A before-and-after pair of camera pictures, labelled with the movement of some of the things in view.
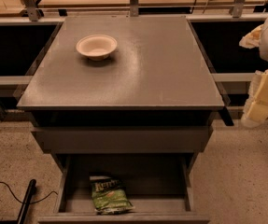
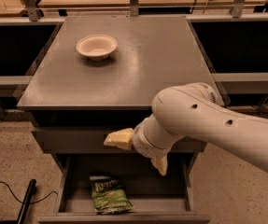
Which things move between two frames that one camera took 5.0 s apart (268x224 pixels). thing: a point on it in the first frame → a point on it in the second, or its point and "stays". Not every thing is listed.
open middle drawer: [156, 185] stays
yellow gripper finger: [251, 39] → [120, 138]
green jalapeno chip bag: [109, 195] stays
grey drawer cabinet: [140, 118] stays
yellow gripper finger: [265, 92] → [161, 163]
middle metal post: [134, 0] stays
